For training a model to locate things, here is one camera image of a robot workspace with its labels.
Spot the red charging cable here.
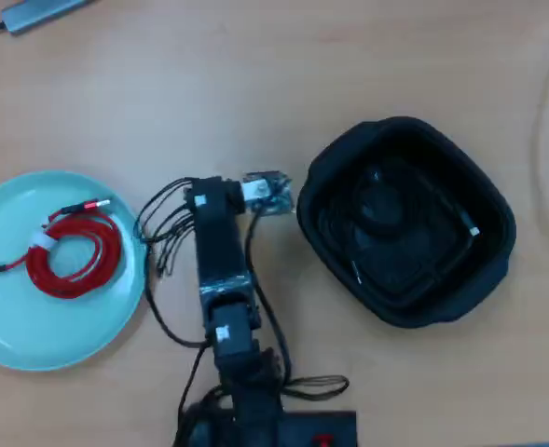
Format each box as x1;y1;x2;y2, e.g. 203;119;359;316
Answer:
0;198;122;300

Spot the black robot wire bundle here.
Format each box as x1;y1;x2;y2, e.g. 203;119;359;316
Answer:
132;175;213;446

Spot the grey USB hub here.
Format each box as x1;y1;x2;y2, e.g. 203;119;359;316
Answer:
0;0;101;36

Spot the black square bowl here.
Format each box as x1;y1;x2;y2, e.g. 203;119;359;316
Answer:
295;116;518;330

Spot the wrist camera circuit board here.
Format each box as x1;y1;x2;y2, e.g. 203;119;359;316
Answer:
241;169;297;216

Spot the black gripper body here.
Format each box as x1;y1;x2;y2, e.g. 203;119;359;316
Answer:
185;175;248;221

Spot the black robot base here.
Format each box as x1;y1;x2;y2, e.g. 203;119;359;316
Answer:
175;403;359;447

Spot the black camera cable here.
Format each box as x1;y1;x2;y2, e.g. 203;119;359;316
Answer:
244;211;350;402

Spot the light green round plate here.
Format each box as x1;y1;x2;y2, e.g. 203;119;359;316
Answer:
0;169;149;373

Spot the black charging cable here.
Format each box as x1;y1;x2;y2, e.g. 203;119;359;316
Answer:
348;165;483;290

